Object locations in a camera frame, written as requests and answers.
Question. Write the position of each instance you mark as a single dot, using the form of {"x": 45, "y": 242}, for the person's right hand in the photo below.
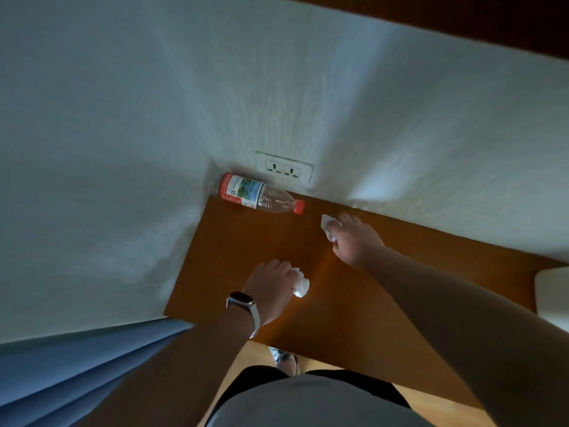
{"x": 355, "y": 244}

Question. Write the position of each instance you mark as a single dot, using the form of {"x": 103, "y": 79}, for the white smartwatch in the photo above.
{"x": 245, "y": 309}

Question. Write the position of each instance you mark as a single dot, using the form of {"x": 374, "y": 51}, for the person's grey shirt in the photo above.
{"x": 320, "y": 402}

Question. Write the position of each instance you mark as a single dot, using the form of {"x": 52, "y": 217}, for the person's left fingers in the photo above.
{"x": 280, "y": 267}

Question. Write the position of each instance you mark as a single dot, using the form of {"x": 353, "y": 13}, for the white object at table edge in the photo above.
{"x": 553, "y": 297}

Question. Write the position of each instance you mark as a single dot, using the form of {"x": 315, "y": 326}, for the person's left hand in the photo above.
{"x": 266, "y": 289}

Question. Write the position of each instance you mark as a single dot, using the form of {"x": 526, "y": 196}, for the person's left forearm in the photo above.
{"x": 178, "y": 373}

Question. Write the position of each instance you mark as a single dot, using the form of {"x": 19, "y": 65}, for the white wall socket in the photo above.
{"x": 284, "y": 167}

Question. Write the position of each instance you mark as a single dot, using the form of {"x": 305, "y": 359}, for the person's black shorts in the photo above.
{"x": 284, "y": 377}

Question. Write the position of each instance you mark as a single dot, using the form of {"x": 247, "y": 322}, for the blue curtain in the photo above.
{"x": 75, "y": 373}

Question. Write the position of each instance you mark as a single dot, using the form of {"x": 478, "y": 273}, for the clear plastic bottle red label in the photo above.
{"x": 255, "y": 194}

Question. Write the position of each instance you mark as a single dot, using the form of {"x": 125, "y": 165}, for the person's grey shoe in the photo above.
{"x": 283, "y": 359}

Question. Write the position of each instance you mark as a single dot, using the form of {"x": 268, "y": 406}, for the person's right fingers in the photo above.
{"x": 344, "y": 229}

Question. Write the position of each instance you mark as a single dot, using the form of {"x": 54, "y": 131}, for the person's right forearm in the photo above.
{"x": 466, "y": 324}

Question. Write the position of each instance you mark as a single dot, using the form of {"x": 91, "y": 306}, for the small white tissue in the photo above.
{"x": 329, "y": 226}

